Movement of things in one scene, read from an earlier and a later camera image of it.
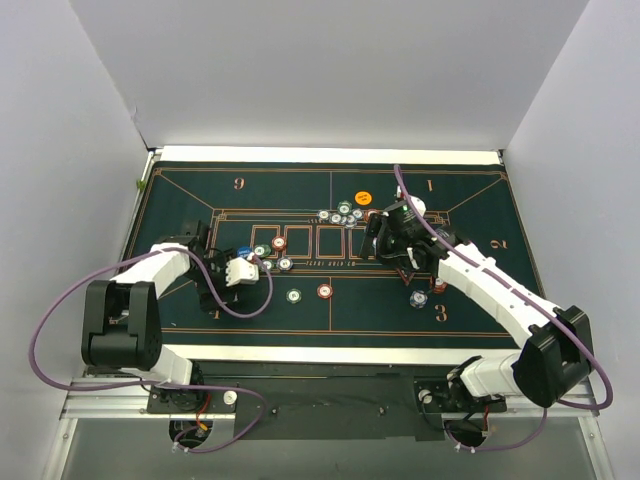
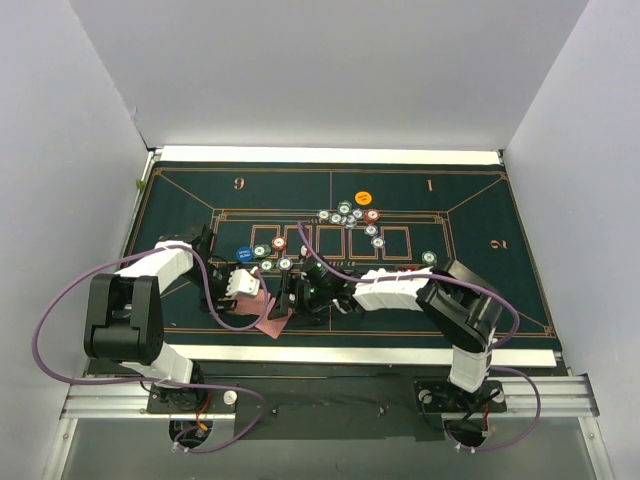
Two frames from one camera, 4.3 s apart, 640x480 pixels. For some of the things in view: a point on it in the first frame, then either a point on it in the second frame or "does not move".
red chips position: [279, 243] does not move
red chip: [367, 213] does not move
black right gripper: [373, 237] → [289, 295]
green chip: [262, 250] does not move
